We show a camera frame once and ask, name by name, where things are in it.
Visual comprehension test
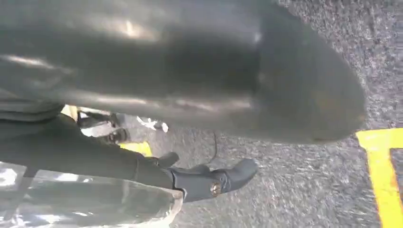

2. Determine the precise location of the yellow floor tape square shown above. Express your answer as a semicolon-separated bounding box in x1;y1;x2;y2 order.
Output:
355;127;403;228

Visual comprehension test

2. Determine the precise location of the black floor cable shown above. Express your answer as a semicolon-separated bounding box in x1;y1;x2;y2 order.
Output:
206;131;219;165

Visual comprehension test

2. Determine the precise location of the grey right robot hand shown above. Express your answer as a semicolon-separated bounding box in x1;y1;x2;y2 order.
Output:
0;0;368;228

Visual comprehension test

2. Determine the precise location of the white power strip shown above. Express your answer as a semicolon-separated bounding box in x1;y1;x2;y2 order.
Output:
136;115;170;133

